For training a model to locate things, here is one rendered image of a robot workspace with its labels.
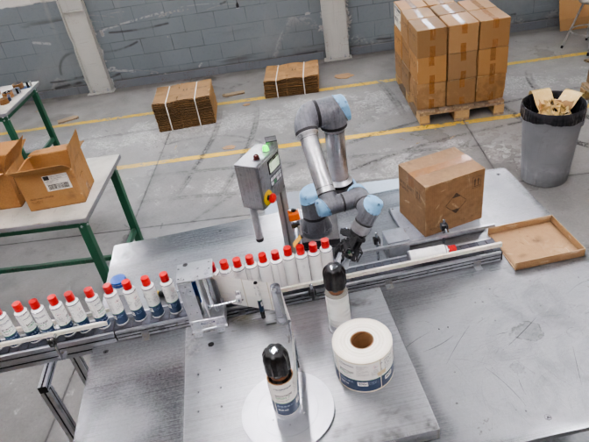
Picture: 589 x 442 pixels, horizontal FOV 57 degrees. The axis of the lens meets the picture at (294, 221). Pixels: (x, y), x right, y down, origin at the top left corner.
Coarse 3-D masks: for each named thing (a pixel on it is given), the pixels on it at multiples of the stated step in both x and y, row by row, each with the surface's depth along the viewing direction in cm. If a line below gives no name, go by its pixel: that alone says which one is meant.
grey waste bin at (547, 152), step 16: (528, 128) 394; (544, 128) 383; (560, 128) 379; (576, 128) 382; (528, 144) 401; (544, 144) 391; (560, 144) 387; (576, 144) 395; (528, 160) 408; (544, 160) 399; (560, 160) 396; (528, 176) 415; (544, 176) 406; (560, 176) 406
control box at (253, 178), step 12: (252, 156) 201; (264, 156) 200; (240, 168) 198; (252, 168) 195; (264, 168) 199; (276, 168) 207; (240, 180) 201; (252, 180) 198; (264, 180) 200; (240, 192) 205; (252, 192) 202; (264, 192) 202; (276, 192) 210; (252, 204) 206; (264, 204) 204
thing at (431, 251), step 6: (432, 246) 229; (438, 246) 229; (444, 246) 228; (450, 246) 229; (408, 252) 229; (414, 252) 228; (420, 252) 228; (426, 252) 228; (432, 252) 228; (438, 252) 228; (444, 252) 228; (450, 252) 229; (408, 258) 231; (414, 258) 228; (420, 258) 228
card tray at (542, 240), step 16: (512, 224) 245; (528, 224) 246; (544, 224) 246; (560, 224) 239; (496, 240) 242; (512, 240) 240; (528, 240) 239; (544, 240) 237; (560, 240) 236; (576, 240) 230; (512, 256) 232; (528, 256) 231; (544, 256) 229; (560, 256) 225; (576, 256) 226
